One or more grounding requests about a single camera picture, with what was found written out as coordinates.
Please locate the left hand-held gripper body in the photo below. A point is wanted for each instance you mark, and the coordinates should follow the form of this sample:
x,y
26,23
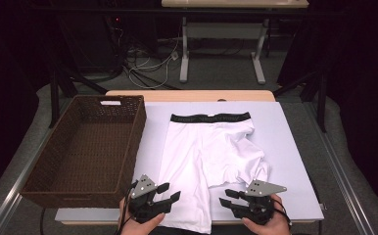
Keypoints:
x,y
143,187

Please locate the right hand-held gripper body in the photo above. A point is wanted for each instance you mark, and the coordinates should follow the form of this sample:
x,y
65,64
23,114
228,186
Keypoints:
x,y
263,188

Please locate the white shorts with black waistband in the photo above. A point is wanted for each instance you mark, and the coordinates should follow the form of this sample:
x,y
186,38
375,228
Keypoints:
x,y
203,153

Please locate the brown woven basket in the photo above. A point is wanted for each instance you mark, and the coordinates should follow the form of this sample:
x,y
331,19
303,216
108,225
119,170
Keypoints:
x,y
85,153

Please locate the person's right hand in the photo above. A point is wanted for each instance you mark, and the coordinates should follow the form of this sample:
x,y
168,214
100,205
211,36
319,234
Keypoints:
x,y
272,228

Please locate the person's left hand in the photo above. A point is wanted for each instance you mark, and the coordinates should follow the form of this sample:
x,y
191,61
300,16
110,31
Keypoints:
x,y
136,228

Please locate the white board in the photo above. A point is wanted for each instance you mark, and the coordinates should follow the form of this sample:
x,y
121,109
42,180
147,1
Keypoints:
x,y
285,147

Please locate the light wooden table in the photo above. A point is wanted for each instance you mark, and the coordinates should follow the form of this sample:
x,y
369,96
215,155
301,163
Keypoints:
x,y
193,95

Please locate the black metal stand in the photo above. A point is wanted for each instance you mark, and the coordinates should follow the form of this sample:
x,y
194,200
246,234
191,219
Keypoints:
x,y
322,104
54,98

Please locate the dark computer tower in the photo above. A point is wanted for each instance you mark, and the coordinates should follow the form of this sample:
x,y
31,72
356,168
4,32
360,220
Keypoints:
x,y
89,42

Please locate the black horizontal bar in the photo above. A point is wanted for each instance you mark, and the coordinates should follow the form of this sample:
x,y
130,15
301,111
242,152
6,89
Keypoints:
x,y
144,11

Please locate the white desk with metal legs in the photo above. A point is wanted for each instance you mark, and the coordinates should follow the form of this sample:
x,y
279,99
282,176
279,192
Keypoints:
x,y
229,3

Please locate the aluminium rail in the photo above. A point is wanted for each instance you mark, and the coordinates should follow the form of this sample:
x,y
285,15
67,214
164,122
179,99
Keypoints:
x,y
10,199
343,176

